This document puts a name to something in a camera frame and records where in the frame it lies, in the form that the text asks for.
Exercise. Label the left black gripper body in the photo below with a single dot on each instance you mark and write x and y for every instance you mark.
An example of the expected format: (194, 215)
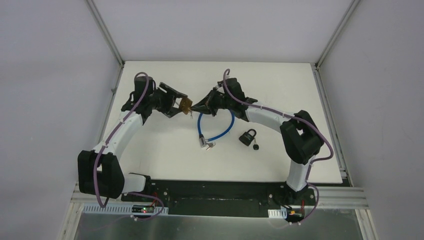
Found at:
(170, 100)

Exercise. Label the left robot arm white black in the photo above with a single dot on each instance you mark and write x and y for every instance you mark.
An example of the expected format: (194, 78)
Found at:
(99, 170)

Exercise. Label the brass padlock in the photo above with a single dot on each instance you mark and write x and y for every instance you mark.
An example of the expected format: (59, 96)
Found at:
(184, 105)

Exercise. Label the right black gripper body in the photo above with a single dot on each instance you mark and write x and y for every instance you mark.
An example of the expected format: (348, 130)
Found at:
(212, 102)

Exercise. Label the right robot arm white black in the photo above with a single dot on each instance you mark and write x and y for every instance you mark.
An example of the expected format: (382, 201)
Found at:
(301, 138)

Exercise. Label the small black padlock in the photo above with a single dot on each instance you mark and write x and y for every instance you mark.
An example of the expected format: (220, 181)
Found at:
(248, 137)

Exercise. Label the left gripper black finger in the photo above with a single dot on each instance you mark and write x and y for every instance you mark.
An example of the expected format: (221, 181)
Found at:
(171, 91)
(172, 111)

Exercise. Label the cable lock silver keys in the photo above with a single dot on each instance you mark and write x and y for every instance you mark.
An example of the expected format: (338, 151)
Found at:
(209, 145)

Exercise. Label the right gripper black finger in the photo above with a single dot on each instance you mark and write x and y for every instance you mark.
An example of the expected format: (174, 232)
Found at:
(208, 111)
(206, 102)

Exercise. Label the blue cable lock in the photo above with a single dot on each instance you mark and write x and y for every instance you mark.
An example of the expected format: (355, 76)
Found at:
(210, 129)

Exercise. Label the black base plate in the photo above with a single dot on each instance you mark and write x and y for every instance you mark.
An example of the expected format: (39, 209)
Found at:
(227, 198)

